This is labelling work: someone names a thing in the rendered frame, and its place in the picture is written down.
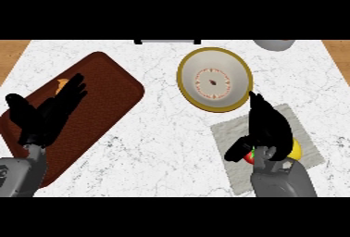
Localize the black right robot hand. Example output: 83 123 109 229
223 91 295 163

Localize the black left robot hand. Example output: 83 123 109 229
5 72 89 148

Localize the grey woven placemat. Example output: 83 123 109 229
210 103 326 196

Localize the white bowl with gold rim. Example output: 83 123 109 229
176 46 254 114

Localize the orange food piece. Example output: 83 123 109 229
55 78 71 95

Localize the yellow round fruit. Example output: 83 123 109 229
285 137 304 161

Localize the brown rectangular tray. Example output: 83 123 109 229
0 51 146 189

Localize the grey round container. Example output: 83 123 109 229
253 40 297 53

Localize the dark appliance with pale panel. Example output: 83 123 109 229
133 40 202 45

